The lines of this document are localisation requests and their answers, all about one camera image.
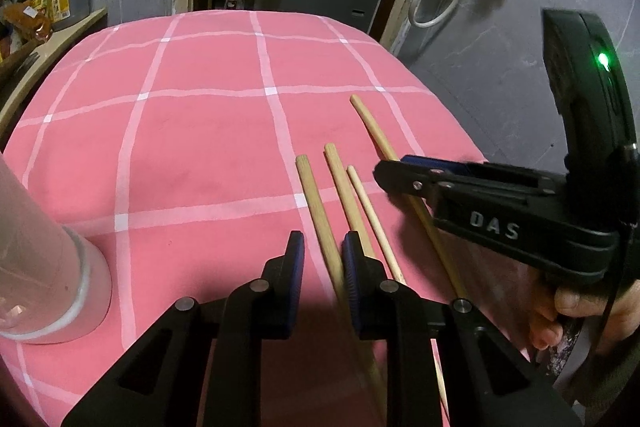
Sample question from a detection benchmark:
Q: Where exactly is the wooden chopstick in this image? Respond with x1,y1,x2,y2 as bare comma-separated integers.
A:
349,94,470,298
324,143,376,259
295,155,387,426
346,165,449,417

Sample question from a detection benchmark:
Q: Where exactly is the person right hand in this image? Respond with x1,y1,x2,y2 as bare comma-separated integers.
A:
528,281,639,355

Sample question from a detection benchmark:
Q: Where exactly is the brown sauce pouch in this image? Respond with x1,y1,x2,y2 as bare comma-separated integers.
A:
2,3,52,42

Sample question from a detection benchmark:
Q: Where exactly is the white perforated utensil holder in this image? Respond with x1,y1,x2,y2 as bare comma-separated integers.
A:
1,162,112,343

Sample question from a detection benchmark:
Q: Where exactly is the pink checked tablecloth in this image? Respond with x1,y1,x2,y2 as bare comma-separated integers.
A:
0,10,542,427

